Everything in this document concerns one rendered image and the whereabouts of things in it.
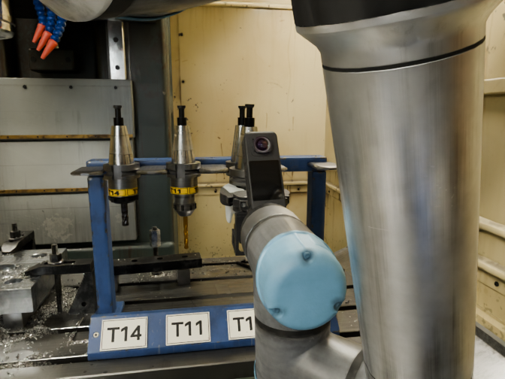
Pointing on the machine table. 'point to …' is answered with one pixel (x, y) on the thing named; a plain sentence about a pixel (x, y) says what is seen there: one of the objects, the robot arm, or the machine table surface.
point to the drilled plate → (12, 295)
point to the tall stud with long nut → (155, 244)
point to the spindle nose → (7, 19)
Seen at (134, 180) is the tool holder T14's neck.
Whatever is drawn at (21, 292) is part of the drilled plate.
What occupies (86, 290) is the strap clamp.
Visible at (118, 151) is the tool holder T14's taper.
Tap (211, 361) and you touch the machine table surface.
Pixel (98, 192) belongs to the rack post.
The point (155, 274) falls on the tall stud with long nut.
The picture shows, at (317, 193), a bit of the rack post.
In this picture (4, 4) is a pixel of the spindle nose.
